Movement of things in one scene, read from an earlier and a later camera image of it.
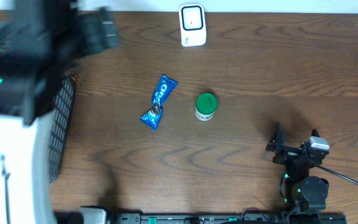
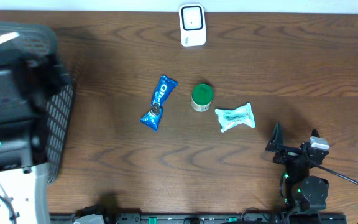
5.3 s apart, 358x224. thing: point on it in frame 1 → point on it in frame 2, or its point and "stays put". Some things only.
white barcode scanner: [192, 17] stays put
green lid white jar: [206, 105] → [201, 97]
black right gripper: [277, 142] stays put
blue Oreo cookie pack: [165, 88] stays put
